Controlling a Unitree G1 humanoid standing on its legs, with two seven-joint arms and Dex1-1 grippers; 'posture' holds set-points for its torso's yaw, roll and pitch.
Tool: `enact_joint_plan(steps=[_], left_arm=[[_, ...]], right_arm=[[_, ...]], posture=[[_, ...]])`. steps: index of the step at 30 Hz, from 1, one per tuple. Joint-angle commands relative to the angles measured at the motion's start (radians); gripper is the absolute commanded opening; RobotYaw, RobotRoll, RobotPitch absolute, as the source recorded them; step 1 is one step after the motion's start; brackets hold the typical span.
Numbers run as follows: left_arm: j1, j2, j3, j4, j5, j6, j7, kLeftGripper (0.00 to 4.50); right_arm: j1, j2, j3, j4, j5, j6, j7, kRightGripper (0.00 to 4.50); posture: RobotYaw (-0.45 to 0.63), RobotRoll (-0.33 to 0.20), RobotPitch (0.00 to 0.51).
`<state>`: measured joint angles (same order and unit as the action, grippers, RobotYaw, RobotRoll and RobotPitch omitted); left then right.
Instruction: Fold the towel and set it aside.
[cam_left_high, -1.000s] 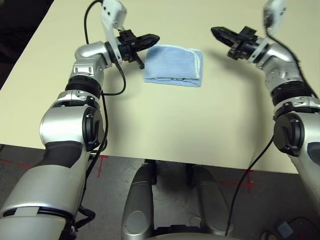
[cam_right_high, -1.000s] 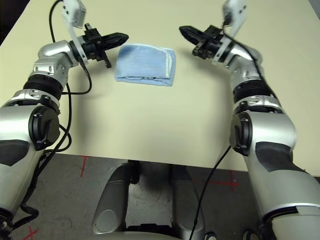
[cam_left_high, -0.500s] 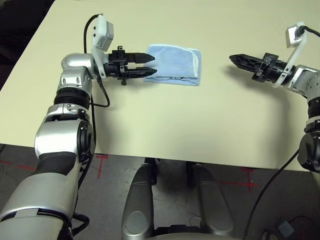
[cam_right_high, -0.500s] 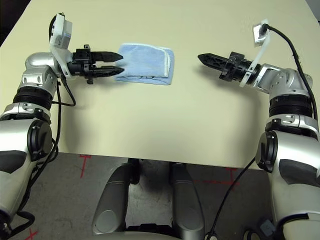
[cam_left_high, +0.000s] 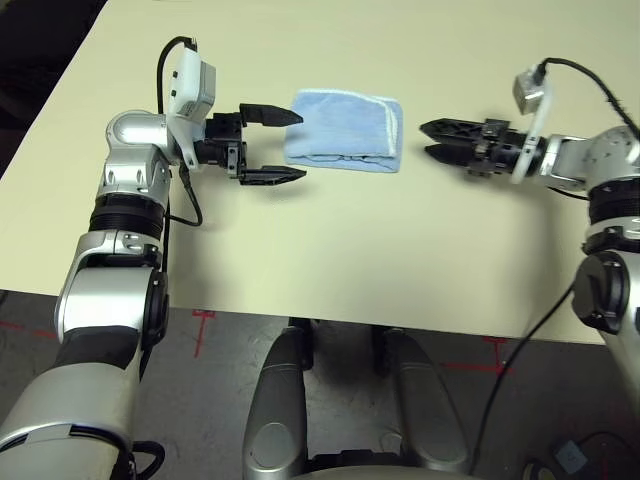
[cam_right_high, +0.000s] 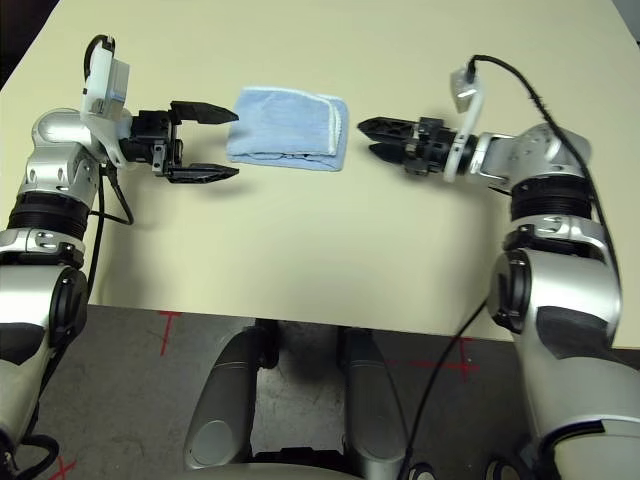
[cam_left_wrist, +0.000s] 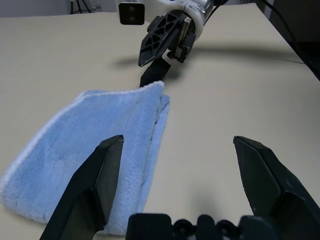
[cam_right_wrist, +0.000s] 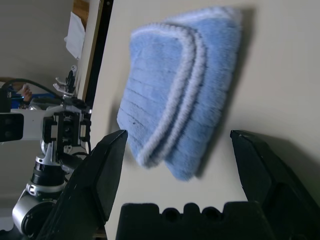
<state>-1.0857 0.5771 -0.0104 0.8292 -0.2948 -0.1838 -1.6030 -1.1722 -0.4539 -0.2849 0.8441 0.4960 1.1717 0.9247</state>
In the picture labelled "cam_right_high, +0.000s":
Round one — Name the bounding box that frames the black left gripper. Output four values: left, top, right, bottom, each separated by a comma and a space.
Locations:
119, 100, 241, 184

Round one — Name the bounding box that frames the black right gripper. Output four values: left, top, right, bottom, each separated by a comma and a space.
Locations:
356, 117, 462, 176

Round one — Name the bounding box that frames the light blue towel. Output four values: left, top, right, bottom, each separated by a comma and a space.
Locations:
225, 85, 350, 174

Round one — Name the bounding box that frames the black left robot foot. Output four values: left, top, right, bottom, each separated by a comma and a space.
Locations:
256, 319, 280, 370

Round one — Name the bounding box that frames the grey robot torso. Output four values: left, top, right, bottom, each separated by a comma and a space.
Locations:
184, 457, 366, 480

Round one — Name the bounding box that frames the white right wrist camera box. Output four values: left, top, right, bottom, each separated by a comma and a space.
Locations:
442, 67, 489, 182

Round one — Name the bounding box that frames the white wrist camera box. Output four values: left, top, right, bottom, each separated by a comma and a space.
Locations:
79, 39, 135, 166
442, 67, 489, 182

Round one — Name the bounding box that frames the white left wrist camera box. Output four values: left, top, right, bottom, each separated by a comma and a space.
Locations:
79, 39, 135, 166

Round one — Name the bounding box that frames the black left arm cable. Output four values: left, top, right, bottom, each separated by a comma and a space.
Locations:
0, 34, 135, 480

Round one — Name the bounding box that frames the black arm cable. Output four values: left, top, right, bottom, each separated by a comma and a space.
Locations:
397, 53, 624, 480
0, 34, 135, 480

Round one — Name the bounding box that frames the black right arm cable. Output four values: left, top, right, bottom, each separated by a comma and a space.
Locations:
397, 53, 624, 480

